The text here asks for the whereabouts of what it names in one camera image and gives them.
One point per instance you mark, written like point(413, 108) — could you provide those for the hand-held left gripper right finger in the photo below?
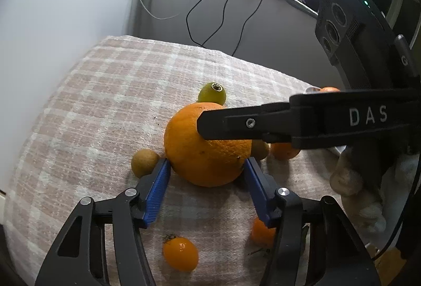
point(259, 187)

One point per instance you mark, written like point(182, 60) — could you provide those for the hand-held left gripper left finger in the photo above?
point(158, 187)

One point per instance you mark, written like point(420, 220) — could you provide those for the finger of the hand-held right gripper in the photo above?
point(236, 123)

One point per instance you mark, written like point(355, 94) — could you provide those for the brown longan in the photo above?
point(259, 151)
point(143, 163)

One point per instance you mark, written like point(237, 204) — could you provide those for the small tangerine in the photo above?
point(329, 89)
point(284, 151)
point(261, 235)
point(181, 254)

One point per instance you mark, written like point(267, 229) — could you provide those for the large orange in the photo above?
point(204, 157)

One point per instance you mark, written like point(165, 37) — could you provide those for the person's right forearm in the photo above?
point(411, 240)

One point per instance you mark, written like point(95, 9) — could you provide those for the person's right hand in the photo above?
point(348, 180)

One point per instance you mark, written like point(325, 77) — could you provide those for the green grape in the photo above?
point(209, 96)

